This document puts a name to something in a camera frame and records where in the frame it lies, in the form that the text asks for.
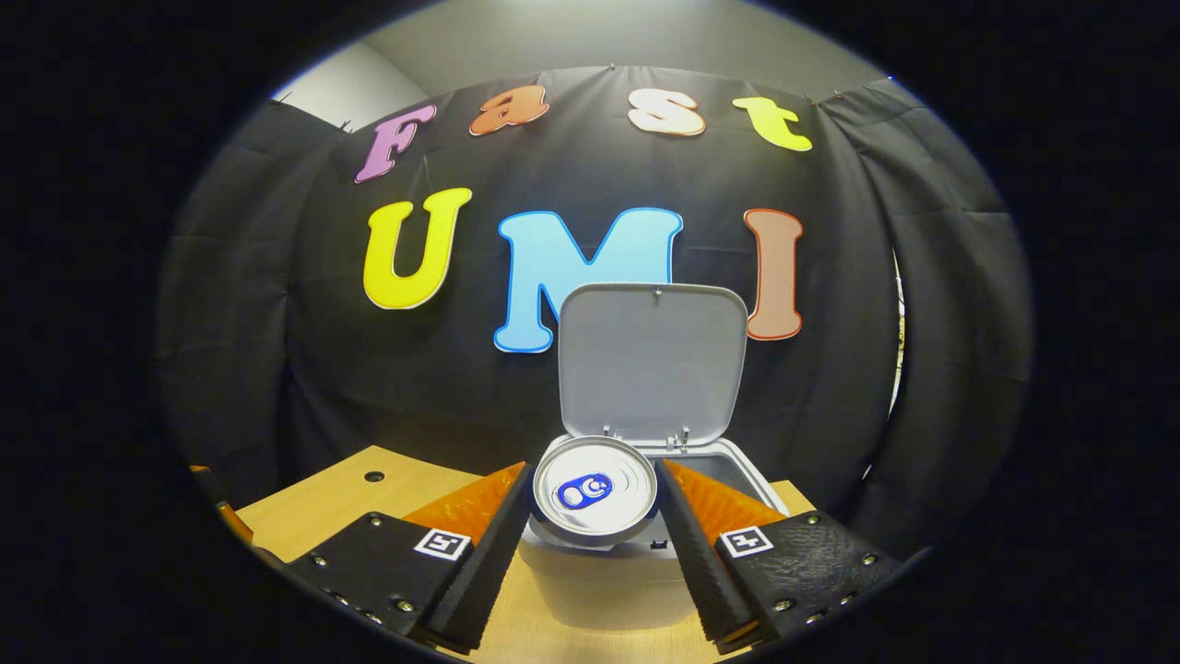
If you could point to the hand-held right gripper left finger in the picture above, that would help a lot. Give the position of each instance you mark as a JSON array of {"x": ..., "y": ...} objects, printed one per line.
[{"x": 489, "y": 563}]

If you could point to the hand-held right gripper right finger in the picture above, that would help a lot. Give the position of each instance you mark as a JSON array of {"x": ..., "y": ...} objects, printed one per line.
[{"x": 701, "y": 563}]

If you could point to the silver blue pop can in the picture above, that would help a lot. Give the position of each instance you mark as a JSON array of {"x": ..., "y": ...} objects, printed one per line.
[{"x": 595, "y": 489}]

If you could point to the white desktop garbage bin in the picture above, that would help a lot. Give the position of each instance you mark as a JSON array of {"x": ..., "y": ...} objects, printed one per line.
[{"x": 645, "y": 369}]

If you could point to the wooden desktop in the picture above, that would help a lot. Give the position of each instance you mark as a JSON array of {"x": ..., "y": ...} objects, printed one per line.
[{"x": 323, "y": 507}]

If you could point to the black backdrop cloth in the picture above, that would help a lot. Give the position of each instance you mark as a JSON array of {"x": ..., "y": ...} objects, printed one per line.
[{"x": 277, "y": 369}]

